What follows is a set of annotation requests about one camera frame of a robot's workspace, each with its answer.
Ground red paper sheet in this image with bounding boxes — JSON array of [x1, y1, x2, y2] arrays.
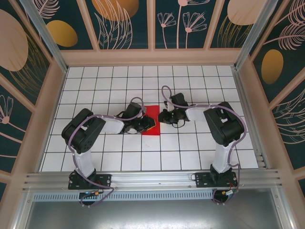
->
[[142, 104, 161, 137]]

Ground grey metal sheet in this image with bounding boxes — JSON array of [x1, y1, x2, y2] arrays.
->
[[23, 199, 286, 229]]

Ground left controller board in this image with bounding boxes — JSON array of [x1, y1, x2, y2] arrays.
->
[[79, 190, 103, 199]]

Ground controller board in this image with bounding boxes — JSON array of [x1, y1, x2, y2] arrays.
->
[[213, 188, 239, 204], [79, 190, 103, 199]]

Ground right controller board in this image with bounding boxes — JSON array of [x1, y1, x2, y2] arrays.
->
[[213, 188, 239, 204]]

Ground aluminium mounting rail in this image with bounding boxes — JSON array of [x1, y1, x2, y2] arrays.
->
[[22, 168, 284, 192]]

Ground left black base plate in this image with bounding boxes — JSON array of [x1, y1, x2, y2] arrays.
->
[[68, 173, 112, 190]]

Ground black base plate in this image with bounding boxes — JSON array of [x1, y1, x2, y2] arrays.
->
[[68, 173, 112, 190], [194, 172, 239, 189]]

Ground slotted grey cable duct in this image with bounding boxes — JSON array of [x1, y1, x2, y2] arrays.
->
[[32, 189, 215, 201]]

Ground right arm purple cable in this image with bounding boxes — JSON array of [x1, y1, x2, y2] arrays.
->
[[161, 85, 248, 206]]

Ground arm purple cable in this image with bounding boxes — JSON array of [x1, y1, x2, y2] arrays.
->
[[67, 96, 150, 208], [161, 85, 248, 206]]

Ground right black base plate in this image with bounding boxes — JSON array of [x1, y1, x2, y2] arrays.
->
[[194, 172, 239, 189]]

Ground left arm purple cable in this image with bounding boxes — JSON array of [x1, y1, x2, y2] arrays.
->
[[67, 96, 150, 208]]

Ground aluminium side rail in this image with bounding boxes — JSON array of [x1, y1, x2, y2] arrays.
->
[[232, 68, 271, 170]]

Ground aluminium frame post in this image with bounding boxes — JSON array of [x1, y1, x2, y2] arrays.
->
[[233, 0, 279, 70], [20, 0, 69, 73]]

